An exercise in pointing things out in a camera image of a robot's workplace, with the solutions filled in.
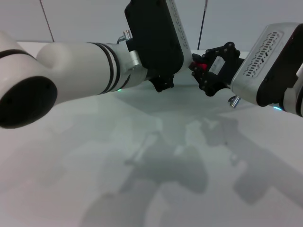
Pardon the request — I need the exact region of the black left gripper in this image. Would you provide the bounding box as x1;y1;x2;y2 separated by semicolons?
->
148;72;176;93

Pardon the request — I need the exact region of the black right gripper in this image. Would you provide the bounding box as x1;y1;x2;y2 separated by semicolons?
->
190;42;245;97

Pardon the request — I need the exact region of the thin black rod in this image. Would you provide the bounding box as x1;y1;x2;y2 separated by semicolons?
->
197;0;209;50

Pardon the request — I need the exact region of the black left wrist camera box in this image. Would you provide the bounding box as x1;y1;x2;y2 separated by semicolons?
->
124;0;191;78

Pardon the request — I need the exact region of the silver right arm cable connector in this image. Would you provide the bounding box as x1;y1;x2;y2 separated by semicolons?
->
226;95;241;109

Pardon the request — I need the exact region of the silver arm cable connector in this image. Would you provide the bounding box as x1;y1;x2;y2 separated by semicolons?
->
116;30;133;45
226;95;241;109

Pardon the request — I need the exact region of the silver left arm cable connector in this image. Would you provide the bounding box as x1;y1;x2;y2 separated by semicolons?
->
116;30;133;45

